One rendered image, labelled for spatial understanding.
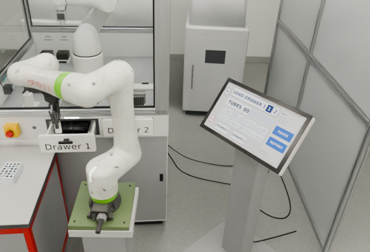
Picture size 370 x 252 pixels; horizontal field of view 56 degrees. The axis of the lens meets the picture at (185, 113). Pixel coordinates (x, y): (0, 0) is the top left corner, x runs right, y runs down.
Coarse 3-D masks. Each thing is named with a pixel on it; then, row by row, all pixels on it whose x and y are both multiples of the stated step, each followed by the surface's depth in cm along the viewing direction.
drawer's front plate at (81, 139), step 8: (40, 136) 181; (48, 136) 182; (56, 136) 182; (64, 136) 182; (72, 136) 183; (80, 136) 183; (88, 136) 184; (40, 144) 184; (56, 144) 184; (64, 144) 185; (72, 144) 185; (80, 144) 186; (88, 144) 186; (48, 152) 187
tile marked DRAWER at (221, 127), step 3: (216, 123) 183; (219, 123) 182; (222, 123) 181; (216, 126) 183; (219, 126) 182; (222, 126) 181; (225, 126) 180; (216, 129) 182; (219, 129) 181; (222, 129) 180; (225, 129) 179; (228, 129) 178; (222, 132) 180; (225, 132) 179; (228, 132) 178
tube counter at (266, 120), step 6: (246, 108) 176; (252, 108) 174; (246, 114) 175; (252, 114) 173; (258, 114) 171; (264, 114) 170; (258, 120) 170; (264, 120) 169; (270, 120) 167; (270, 126) 166
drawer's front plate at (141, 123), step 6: (102, 120) 197; (108, 120) 197; (138, 120) 199; (144, 120) 199; (150, 120) 200; (108, 126) 199; (138, 126) 201; (144, 126) 201; (150, 126) 202; (150, 132) 204
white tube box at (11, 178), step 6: (6, 162) 182; (12, 162) 182; (18, 162) 182; (6, 168) 178; (12, 168) 179; (18, 168) 178; (0, 174) 174; (6, 174) 174; (12, 174) 174; (18, 174) 178; (0, 180) 173; (6, 180) 173; (12, 180) 173
